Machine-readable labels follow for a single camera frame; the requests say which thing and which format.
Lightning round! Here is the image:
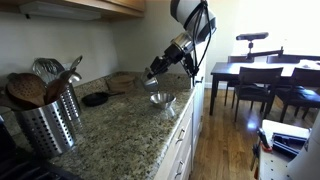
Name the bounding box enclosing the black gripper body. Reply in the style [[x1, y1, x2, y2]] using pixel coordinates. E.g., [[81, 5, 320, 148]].
[[159, 43, 185, 69]]

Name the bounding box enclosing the small silver bowl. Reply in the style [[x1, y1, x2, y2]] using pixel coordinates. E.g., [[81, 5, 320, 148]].
[[141, 67, 160, 93]]

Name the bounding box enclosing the large silver bowl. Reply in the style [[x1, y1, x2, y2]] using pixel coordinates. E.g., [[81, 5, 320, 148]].
[[148, 92, 177, 110]]

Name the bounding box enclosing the white cabinet door panel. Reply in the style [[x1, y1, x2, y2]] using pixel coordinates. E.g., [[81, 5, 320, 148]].
[[191, 56, 208, 149]]

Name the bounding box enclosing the dark wooden dining table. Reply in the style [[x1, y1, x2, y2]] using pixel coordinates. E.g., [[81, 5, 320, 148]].
[[209, 59, 320, 117]]

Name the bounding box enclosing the dark wooden dining chair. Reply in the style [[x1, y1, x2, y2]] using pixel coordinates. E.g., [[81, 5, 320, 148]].
[[233, 66, 285, 123], [274, 67, 320, 124], [266, 54, 302, 65], [223, 55, 250, 107]]

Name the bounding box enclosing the black cast iron skillet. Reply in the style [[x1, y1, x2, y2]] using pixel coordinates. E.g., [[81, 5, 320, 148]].
[[81, 90, 126, 108]]

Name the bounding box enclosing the metal serving spoon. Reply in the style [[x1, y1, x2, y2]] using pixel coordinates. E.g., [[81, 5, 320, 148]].
[[67, 54, 84, 84]]

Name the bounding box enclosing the kitchen drawer cabinet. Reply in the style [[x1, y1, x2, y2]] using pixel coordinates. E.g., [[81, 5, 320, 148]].
[[153, 89, 198, 180]]

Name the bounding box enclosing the perforated steel utensil holder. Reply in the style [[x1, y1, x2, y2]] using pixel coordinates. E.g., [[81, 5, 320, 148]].
[[13, 98, 78, 159], [59, 82, 83, 123]]

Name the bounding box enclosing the metal slotted spatula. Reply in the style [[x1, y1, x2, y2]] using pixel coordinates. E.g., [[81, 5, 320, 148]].
[[32, 57, 66, 84]]

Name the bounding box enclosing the red and black clamp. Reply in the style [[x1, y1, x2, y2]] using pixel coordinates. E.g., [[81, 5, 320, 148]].
[[249, 127, 274, 180]]

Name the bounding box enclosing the wooden slotted spoon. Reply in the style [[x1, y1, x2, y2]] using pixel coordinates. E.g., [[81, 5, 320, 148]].
[[5, 72, 48, 108]]

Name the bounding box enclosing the black tool case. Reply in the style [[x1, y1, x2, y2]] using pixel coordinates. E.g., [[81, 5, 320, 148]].
[[271, 131, 308, 158]]

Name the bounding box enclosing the white pegboard workbench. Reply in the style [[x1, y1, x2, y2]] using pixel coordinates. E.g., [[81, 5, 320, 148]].
[[258, 119, 313, 180]]

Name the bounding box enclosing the white rounded machine housing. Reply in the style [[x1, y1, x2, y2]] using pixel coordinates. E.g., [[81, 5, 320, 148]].
[[286, 111, 320, 180]]

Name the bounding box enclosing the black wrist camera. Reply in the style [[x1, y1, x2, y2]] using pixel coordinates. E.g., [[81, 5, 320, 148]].
[[182, 52, 198, 78]]

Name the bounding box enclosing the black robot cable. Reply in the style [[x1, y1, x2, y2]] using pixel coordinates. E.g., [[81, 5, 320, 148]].
[[190, 0, 215, 88]]

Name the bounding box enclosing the wooden wall cabinet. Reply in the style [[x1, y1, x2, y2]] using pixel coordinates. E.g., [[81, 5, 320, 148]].
[[0, 0, 147, 20]]

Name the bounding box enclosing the silver drawer handle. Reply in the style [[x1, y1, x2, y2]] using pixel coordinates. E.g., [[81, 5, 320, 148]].
[[175, 128, 186, 145], [173, 159, 185, 180]]

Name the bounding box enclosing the black stereo camera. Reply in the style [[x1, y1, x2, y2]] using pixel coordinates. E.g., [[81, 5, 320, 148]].
[[235, 31, 270, 42]]

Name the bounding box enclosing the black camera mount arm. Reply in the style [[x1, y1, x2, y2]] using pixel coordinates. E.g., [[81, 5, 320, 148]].
[[244, 40, 285, 63]]

